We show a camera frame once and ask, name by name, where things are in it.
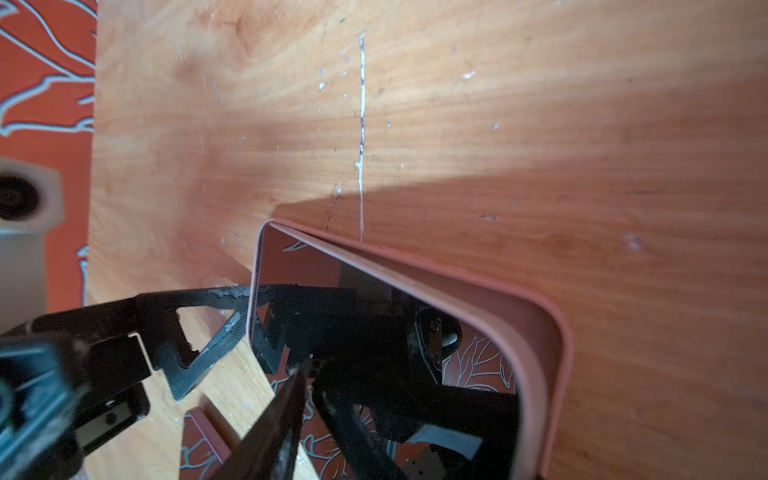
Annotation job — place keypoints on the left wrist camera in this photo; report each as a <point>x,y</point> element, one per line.
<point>31,205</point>

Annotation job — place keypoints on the pink phone case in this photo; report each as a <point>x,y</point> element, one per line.
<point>514,339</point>

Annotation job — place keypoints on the black smartphone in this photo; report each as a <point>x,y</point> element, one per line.
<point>375,360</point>

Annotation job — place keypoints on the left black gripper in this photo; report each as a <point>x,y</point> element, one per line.
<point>72,381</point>

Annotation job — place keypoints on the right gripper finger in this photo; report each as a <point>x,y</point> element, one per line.
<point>270,448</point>

